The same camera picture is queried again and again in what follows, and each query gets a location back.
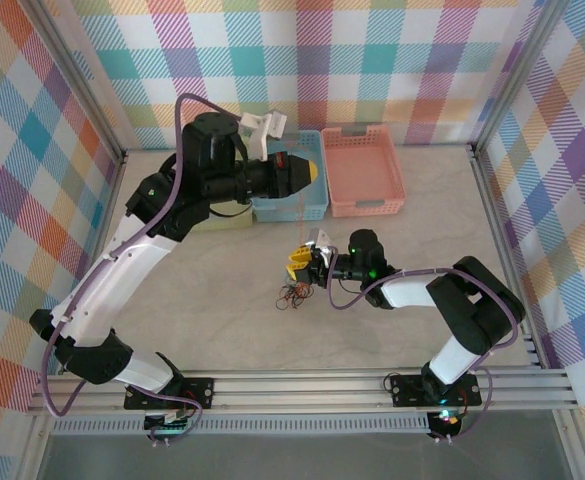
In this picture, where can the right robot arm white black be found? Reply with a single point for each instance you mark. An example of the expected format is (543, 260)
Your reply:
(407, 295)

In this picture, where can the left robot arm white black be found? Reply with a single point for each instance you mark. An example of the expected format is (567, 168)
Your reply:
(112, 280)

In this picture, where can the blue plastic basket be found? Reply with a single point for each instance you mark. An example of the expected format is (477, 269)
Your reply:
(292, 207)

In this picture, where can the pink plastic basket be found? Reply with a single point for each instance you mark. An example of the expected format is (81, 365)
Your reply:
(362, 170)

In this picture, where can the green plastic basket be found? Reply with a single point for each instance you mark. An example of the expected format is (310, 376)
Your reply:
(222, 222)

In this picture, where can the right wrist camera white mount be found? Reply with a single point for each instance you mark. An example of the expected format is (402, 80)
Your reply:
(322, 245)

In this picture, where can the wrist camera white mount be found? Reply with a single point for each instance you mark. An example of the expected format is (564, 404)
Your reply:
(322, 245)
(259, 140)

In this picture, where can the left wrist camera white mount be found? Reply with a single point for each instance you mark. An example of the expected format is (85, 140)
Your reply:
(259, 140)

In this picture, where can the aluminium mounting rail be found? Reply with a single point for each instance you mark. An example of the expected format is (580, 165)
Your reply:
(297, 390)

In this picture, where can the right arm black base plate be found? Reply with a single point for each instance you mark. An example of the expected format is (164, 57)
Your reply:
(404, 390)

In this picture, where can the aluminium frame post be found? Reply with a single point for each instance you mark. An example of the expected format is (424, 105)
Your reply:
(83, 80)
(516, 75)

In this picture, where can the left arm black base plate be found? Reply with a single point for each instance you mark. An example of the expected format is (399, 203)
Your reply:
(202, 392)

